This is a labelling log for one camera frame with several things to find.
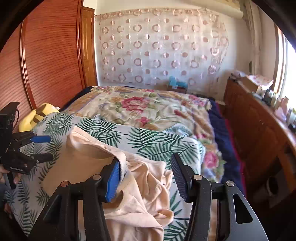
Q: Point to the red-brown wooden wardrobe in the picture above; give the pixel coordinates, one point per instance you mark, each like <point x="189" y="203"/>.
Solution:
<point x="49" y="57"/>

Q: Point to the navy blue blanket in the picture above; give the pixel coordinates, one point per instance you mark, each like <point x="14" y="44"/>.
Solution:
<point x="233" y="169"/>

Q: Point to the palm leaf print quilt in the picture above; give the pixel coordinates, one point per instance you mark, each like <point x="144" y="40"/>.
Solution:
<point x="29" y="197"/>

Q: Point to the window with wooden frame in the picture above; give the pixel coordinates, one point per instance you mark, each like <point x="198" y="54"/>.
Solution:
<point x="284" y="73"/>

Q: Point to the floral bed blanket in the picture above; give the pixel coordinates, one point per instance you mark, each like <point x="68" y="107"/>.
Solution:
<point x="155" y="110"/>

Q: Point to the blue toy on bed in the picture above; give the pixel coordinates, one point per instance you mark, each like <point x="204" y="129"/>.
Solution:
<point x="174" y="83"/>

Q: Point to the circle pattern sheer curtain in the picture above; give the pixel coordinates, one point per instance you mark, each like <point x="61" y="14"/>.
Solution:
<point x="152" y="46"/>

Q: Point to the cardboard box on sideboard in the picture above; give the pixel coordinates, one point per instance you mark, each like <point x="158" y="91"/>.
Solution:
<point x="250" y="85"/>

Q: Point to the long wooden sideboard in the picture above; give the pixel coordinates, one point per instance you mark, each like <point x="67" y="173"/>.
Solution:
<point x="264" y="144"/>

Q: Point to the yellow plush toy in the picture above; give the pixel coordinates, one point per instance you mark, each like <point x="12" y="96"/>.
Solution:
<point x="36" y="116"/>

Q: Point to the left hand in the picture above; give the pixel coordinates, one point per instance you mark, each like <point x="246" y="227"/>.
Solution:
<point x="8" y="177"/>

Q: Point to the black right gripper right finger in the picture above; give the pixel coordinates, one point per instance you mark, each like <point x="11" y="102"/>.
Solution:
<point x="235" y="218"/>

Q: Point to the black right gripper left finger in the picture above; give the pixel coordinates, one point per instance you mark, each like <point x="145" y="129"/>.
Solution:
<point x="59" y="217"/>

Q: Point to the beige t-shirt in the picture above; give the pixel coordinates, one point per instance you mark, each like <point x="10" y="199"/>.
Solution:
<point x="140" y="209"/>

